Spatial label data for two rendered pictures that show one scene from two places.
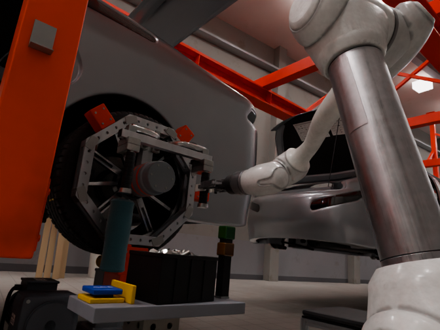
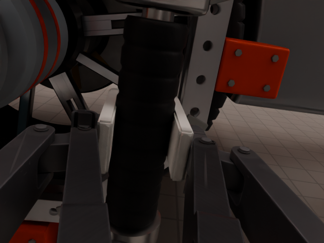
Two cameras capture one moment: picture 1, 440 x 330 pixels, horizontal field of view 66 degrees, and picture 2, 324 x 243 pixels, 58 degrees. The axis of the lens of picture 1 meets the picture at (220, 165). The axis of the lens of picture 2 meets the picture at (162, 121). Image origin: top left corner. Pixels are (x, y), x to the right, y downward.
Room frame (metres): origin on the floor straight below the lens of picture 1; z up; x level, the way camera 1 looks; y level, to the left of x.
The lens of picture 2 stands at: (1.23, -0.05, 0.90)
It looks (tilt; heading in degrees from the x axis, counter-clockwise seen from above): 19 degrees down; 32
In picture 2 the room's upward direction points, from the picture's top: 9 degrees clockwise
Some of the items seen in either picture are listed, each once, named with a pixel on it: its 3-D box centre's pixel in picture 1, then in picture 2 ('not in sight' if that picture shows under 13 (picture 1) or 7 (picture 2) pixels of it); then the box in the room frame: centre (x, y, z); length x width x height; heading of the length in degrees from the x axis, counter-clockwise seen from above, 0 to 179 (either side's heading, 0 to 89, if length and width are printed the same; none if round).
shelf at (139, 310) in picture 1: (163, 305); not in sight; (0.94, 0.11, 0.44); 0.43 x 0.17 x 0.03; 129
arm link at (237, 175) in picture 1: (243, 183); not in sight; (1.20, -0.09, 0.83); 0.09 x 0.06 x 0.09; 129
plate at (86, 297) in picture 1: (101, 298); not in sight; (0.83, 0.25, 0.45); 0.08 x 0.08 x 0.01; 39
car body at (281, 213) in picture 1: (381, 207); not in sight; (5.34, -2.65, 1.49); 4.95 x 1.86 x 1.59; 129
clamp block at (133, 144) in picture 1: (128, 145); not in sight; (1.18, 0.34, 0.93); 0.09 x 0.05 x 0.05; 39
